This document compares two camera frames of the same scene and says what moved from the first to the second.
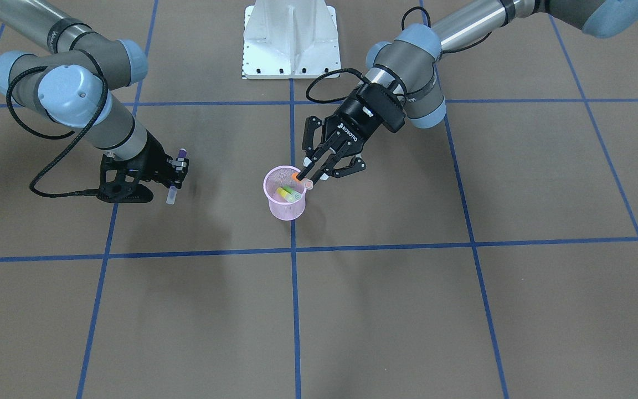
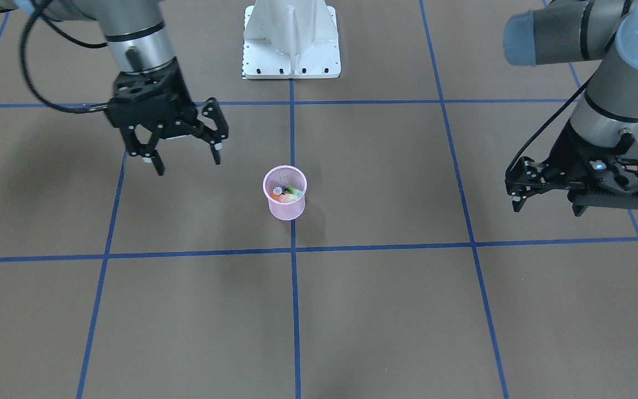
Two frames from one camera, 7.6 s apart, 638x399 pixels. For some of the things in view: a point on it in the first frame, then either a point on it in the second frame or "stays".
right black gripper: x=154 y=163 -> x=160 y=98
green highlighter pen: x=296 y=195 stays
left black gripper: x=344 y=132 -> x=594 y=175
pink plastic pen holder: x=280 y=176 stays
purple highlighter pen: x=179 y=164 -> x=279 y=190
